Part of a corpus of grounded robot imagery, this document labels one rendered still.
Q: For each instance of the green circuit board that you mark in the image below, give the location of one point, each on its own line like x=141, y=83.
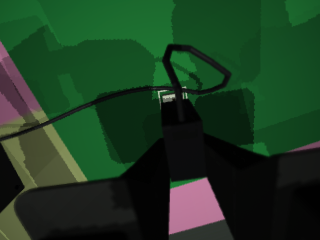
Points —
x=71, y=52

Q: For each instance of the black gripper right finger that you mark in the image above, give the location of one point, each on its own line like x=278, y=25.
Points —
x=253, y=191

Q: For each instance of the black fan cable with plug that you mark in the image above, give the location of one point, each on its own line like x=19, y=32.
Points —
x=182, y=126

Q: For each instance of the black cooling fan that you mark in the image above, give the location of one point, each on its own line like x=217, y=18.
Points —
x=10, y=182

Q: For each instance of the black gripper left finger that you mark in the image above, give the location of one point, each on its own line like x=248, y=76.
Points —
x=137, y=202

